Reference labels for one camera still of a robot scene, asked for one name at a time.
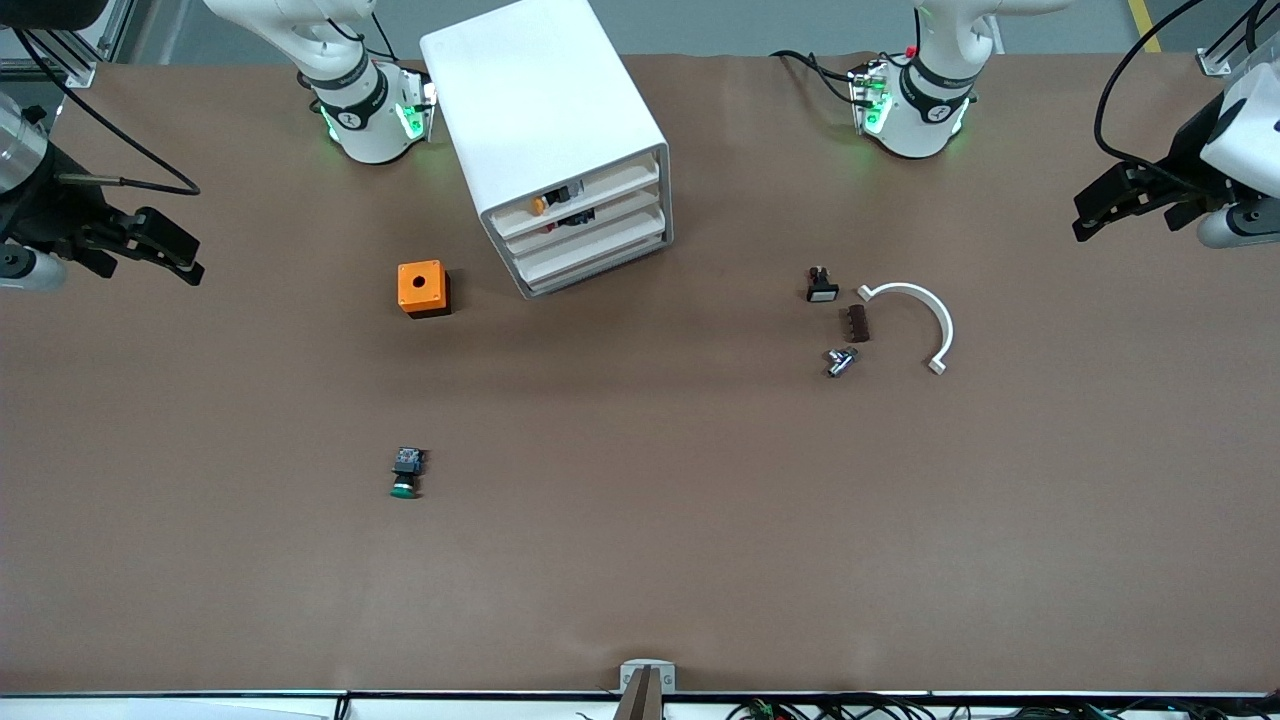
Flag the green push button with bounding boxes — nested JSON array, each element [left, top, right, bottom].
[[389, 448, 426, 500]]

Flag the white plastic drawer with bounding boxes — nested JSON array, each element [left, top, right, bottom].
[[503, 188, 666, 259], [512, 212, 670, 279], [520, 234, 674, 299], [493, 160, 662, 239]]

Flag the orange button box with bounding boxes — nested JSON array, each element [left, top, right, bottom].
[[397, 260, 452, 320]]

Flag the white drawer cabinet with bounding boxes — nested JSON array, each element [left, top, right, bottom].
[[420, 0, 675, 300]]

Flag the white table edge strip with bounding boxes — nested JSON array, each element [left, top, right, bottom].
[[0, 690, 1280, 720]]

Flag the aluminium frame profile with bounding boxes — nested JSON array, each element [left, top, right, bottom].
[[0, 0, 133, 89], [1196, 0, 1280, 77]]

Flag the white curved bracket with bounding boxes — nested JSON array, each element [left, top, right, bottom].
[[857, 282, 955, 377]]

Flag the black base cables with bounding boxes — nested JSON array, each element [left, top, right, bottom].
[[769, 49, 873, 107]]

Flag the black cable bundle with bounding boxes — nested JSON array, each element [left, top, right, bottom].
[[725, 693, 1280, 720]]

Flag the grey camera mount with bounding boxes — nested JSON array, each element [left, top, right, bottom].
[[612, 659, 677, 720]]

